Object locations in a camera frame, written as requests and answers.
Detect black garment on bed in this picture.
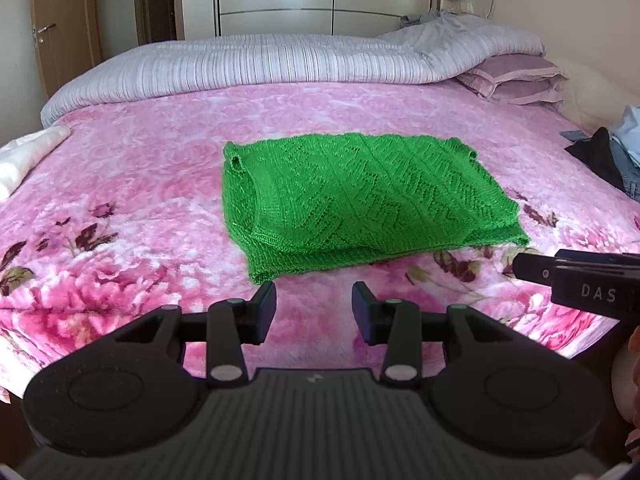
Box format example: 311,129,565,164
561,127,624,191

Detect light blue garment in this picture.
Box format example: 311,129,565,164
610,106,640,200

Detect pink floral blanket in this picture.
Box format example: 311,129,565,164
1,81,639,396

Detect striped lilac duvet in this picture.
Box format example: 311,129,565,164
40,14,546,127

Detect wooden door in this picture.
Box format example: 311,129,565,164
30,0,103,98

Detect person's right hand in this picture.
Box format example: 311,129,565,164
612,328,640,462

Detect white folded cloth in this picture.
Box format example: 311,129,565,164
0,126,72,202

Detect pink pillow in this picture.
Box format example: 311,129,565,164
456,54,566,105

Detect green knitted sweater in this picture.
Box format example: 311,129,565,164
221,132,529,284

